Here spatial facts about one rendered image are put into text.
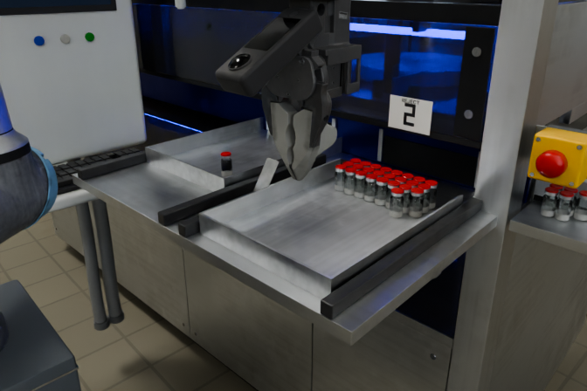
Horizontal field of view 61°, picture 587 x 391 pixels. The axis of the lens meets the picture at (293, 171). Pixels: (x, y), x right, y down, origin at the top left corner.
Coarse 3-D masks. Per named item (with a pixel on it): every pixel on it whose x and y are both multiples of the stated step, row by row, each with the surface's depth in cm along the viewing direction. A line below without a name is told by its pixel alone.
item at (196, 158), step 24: (168, 144) 109; (192, 144) 114; (216, 144) 118; (240, 144) 118; (264, 144) 118; (336, 144) 111; (168, 168) 101; (192, 168) 95; (216, 168) 103; (240, 168) 103
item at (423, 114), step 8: (392, 96) 91; (400, 96) 89; (392, 104) 91; (400, 104) 90; (416, 104) 88; (424, 104) 87; (392, 112) 91; (400, 112) 90; (408, 112) 89; (416, 112) 88; (424, 112) 87; (392, 120) 92; (400, 120) 91; (408, 120) 90; (416, 120) 89; (424, 120) 87; (400, 128) 91; (408, 128) 90; (416, 128) 89; (424, 128) 88
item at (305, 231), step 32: (256, 192) 83; (288, 192) 89; (320, 192) 91; (224, 224) 72; (256, 224) 79; (288, 224) 79; (320, 224) 79; (352, 224) 79; (384, 224) 79; (416, 224) 72; (256, 256) 68; (288, 256) 64; (320, 256) 70; (352, 256) 70; (384, 256) 67; (320, 288) 61
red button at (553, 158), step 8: (544, 152) 72; (552, 152) 72; (560, 152) 72; (536, 160) 73; (544, 160) 72; (552, 160) 71; (560, 160) 71; (536, 168) 73; (544, 168) 72; (552, 168) 71; (560, 168) 71; (544, 176) 73; (552, 176) 72
